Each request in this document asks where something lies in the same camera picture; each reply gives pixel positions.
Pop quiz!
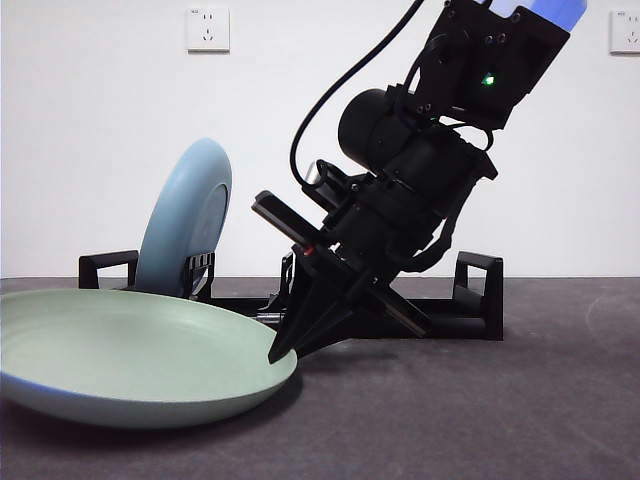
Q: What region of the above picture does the blue round plate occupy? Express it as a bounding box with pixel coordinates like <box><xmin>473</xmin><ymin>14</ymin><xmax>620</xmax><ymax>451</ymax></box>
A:
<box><xmin>135</xmin><ymin>137</ymin><xmax>235</xmax><ymax>302</ymax></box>

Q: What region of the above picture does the pale green round plate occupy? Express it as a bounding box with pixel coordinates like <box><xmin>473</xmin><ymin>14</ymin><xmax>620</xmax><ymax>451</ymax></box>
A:
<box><xmin>0</xmin><ymin>288</ymin><xmax>300</xmax><ymax>431</ymax></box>

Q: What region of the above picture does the black plastic plate rack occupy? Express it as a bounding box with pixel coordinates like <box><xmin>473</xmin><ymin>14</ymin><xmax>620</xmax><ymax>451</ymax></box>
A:
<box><xmin>78</xmin><ymin>249</ymin><xmax>505</xmax><ymax>343</ymax></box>

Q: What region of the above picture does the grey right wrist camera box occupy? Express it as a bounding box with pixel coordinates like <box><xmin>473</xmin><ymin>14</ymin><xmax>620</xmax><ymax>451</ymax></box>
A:
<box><xmin>303</xmin><ymin>159</ymin><xmax>346</xmax><ymax>201</ymax></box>

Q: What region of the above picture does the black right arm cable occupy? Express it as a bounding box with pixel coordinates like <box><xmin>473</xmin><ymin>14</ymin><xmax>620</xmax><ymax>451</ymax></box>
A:
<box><xmin>289</xmin><ymin>0</ymin><xmax>426</xmax><ymax>189</ymax></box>

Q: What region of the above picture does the white wall socket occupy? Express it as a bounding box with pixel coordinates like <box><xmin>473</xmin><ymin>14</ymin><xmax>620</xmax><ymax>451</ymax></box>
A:
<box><xmin>608</xmin><ymin>9</ymin><xmax>640</xmax><ymax>57</ymax></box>
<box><xmin>186</xmin><ymin>7</ymin><xmax>232</xmax><ymax>55</ymax></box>

